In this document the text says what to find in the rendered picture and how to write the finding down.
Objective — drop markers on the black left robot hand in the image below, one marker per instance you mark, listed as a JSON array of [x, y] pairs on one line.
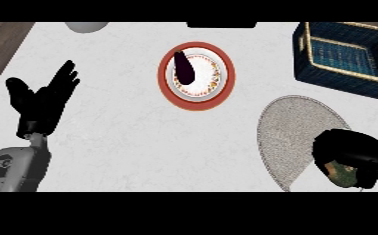
[[44, 102]]

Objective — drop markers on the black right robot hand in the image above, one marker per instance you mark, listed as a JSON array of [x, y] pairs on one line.
[[349, 152]]

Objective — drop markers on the green squash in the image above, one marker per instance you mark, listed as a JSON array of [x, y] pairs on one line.
[[341, 174]]

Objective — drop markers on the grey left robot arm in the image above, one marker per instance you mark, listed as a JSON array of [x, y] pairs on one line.
[[22, 165]]

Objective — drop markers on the grey oval placemat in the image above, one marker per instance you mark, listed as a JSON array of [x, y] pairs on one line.
[[293, 132]]

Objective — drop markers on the dark blue wicker basket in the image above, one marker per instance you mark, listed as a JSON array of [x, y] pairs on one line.
[[340, 57]]

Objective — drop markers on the red round placemat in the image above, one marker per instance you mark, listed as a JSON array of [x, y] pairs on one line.
[[197, 76]]

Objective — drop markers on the grey round object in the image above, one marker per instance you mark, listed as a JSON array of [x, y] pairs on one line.
[[86, 26]]

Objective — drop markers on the dark purple eggplant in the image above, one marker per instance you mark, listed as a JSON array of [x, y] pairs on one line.
[[183, 68]]

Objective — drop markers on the white patterned plate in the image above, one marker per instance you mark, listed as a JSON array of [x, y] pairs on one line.
[[204, 75]]

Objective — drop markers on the black flat object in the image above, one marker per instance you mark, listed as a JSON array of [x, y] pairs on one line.
[[222, 24]]

